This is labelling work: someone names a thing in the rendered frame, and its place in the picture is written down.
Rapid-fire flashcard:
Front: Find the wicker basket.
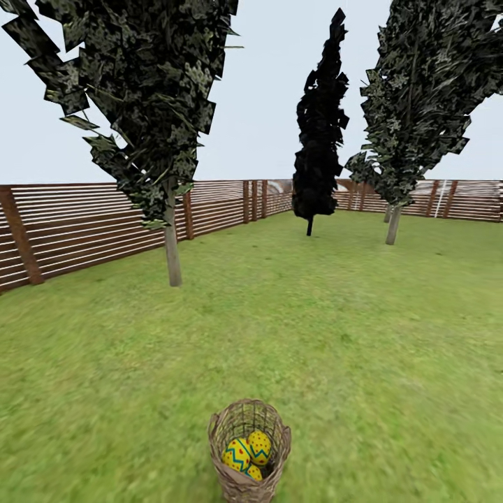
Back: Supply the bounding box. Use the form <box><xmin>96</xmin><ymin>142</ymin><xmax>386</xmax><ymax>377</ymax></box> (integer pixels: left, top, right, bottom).
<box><xmin>208</xmin><ymin>398</ymin><xmax>291</xmax><ymax>503</ymax></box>

